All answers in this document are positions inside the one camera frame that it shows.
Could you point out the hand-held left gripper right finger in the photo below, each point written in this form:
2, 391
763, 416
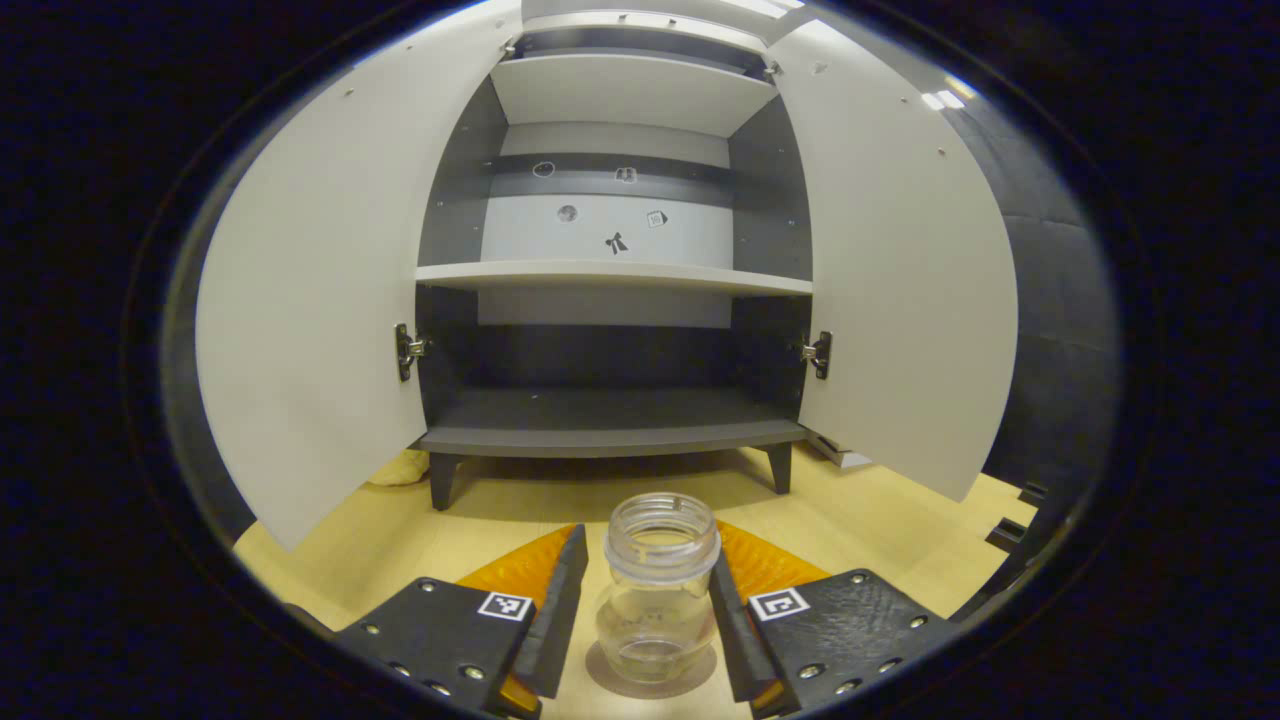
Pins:
735, 640

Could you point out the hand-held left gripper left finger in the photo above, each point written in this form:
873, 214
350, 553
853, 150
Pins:
560, 630

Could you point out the clear glass bottle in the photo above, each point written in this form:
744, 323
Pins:
660, 540

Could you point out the grey cabinet door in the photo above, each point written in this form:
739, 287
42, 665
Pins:
900, 280
310, 300

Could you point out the yellow fuzzy sponge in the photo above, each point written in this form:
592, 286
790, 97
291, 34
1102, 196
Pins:
400, 470

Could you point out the black backdrop cloth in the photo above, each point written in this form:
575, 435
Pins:
1060, 330

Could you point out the long ceiling light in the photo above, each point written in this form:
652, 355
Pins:
765, 5
945, 98

